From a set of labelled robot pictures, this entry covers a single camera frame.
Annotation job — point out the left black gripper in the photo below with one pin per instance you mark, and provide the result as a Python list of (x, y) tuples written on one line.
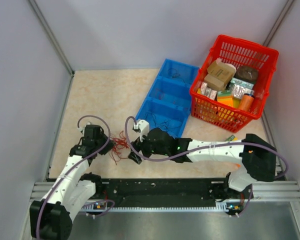
[(108, 147)]

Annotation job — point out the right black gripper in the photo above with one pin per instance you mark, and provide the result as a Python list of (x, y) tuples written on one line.
[(138, 146)]

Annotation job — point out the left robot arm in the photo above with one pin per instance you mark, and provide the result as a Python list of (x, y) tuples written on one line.
[(52, 217)]

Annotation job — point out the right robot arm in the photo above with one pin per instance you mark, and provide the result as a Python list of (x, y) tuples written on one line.
[(256, 159)]

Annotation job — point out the blue three-compartment bin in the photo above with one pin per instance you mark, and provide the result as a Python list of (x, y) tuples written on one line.
[(167, 104)]

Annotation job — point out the orange yellow sponge pack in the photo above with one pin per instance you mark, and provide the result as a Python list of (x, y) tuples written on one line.
[(232, 138)]

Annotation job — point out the silver foil packets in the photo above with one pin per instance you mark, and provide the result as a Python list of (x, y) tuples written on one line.
[(207, 91)]

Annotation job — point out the lower brown cardboard box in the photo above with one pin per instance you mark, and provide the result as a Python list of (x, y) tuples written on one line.
[(214, 83)]

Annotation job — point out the brown cardboard box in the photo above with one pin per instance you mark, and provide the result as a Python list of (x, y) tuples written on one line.
[(222, 71), (214, 83)]

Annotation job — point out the yellow sponge pack in basket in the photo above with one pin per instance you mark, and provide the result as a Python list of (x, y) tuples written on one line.
[(226, 97)]

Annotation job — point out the orange bottle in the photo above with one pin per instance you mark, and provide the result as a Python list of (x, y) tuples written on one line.
[(246, 102)]

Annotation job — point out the teal tissue pack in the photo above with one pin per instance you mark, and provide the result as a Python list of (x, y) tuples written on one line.
[(240, 87)]

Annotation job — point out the upper brown cardboard box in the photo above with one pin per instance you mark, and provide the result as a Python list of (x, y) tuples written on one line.
[(222, 71)]

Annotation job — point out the dark brown round item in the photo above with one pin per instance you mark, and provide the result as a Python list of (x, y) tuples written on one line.
[(247, 73)]

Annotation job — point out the red plastic basket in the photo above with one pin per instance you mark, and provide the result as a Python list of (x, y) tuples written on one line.
[(237, 52)]

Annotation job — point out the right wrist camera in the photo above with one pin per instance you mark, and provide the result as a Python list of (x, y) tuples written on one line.
[(143, 128)]

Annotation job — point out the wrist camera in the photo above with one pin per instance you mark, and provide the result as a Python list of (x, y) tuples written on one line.
[(143, 128), (82, 128)]

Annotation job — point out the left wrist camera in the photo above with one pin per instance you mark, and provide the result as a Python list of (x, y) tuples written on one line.
[(82, 128)]

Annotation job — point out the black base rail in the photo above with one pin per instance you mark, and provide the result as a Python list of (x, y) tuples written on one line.
[(166, 192)]

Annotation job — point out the white cable duct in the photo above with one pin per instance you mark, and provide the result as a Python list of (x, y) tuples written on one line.
[(219, 207)]

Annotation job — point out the left aluminium corner post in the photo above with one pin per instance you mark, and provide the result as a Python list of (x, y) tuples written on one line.
[(50, 36)]

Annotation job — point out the aluminium corner post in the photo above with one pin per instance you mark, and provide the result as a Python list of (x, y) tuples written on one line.
[(278, 22), (50, 36)]

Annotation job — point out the right aluminium corner post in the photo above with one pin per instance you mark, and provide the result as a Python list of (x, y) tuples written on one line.
[(278, 22)]

